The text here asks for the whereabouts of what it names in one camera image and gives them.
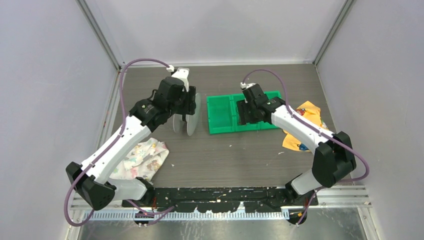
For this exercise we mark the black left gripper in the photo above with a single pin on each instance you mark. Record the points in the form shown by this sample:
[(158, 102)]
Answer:
[(190, 103)]

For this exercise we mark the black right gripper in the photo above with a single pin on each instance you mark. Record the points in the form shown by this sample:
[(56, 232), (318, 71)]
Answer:
[(242, 106)]

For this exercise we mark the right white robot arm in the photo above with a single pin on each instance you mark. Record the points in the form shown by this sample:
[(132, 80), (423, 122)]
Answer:
[(332, 156)]

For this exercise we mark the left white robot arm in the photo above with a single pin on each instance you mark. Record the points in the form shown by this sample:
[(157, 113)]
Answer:
[(91, 179)]

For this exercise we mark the green middle bin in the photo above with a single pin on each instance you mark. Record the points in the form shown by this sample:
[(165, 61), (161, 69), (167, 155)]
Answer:
[(238, 127)]

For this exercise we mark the yellow patterned cloth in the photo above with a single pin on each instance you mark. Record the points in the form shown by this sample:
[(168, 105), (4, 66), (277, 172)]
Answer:
[(312, 113)]

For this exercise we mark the white patterned cloth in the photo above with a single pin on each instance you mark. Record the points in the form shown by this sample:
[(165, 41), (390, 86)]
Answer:
[(143, 161)]

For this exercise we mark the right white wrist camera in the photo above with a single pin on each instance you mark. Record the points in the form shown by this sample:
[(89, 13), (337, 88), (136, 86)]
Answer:
[(245, 86)]

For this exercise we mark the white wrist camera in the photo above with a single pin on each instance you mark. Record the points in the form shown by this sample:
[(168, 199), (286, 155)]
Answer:
[(180, 73), (245, 86)]

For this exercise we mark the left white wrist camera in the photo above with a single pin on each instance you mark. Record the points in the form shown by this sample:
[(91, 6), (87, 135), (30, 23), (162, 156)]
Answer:
[(180, 73)]

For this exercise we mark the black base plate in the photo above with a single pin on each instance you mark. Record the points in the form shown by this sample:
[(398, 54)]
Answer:
[(265, 199)]

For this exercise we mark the white slotted cable duct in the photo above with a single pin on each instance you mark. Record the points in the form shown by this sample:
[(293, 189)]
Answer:
[(241, 214)]

